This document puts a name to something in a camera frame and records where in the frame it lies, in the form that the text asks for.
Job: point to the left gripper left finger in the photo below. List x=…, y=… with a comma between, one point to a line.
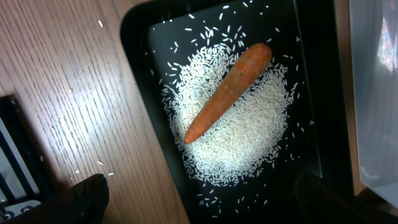
x=83, y=203

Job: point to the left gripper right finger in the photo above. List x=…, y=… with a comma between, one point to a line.
x=320, y=204

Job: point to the white rice pile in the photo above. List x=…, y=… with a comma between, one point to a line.
x=248, y=159

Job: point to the orange carrot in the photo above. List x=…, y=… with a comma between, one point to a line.
x=246, y=70

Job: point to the black waste tray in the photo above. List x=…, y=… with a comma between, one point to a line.
x=302, y=36

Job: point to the clear plastic bin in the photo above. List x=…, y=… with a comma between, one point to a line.
x=374, y=58

